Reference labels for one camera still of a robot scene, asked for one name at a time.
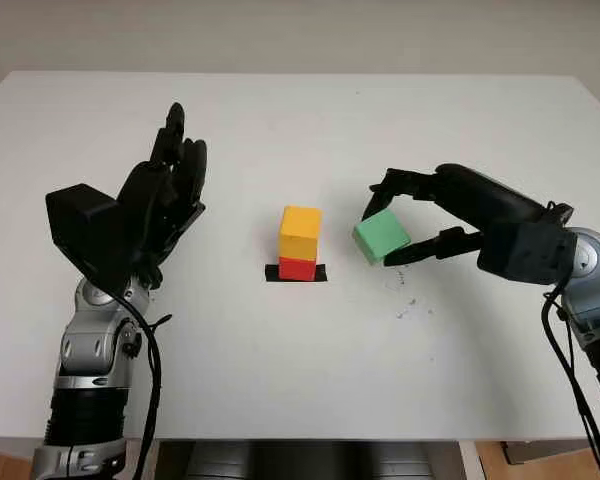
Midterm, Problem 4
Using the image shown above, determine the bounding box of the yellow cube block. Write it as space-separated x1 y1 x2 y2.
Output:
278 205 324 262

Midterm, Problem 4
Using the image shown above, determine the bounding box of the red cube block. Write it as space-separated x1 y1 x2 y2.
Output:
278 255 317 281

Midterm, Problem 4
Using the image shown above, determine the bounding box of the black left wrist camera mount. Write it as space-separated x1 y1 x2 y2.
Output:
44 183 132 297

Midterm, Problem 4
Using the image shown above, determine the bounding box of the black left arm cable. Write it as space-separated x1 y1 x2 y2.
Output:
113 293 174 480

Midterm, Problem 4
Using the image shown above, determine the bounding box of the green cube block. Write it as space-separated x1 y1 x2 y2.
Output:
353 208 412 265

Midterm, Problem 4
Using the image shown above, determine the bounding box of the dark robot torso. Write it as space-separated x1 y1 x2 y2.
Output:
157 440 461 480

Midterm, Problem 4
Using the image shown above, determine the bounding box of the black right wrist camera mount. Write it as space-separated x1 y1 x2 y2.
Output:
476 219 579 287

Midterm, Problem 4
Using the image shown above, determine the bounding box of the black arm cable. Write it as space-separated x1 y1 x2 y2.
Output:
113 293 174 480
541 201 600 480

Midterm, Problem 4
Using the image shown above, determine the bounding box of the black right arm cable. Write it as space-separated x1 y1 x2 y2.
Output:
541 201 600 480

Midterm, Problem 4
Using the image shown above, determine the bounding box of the black tape strip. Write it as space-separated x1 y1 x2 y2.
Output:
264 263 329 284

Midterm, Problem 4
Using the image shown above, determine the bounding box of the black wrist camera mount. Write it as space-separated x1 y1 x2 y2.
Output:
44 183 132 297
476 219 579 287

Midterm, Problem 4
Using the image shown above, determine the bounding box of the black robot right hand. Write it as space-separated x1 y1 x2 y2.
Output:
362 163 551 269

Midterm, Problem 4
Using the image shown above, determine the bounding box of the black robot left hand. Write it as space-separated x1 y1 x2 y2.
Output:
112 102 209 290

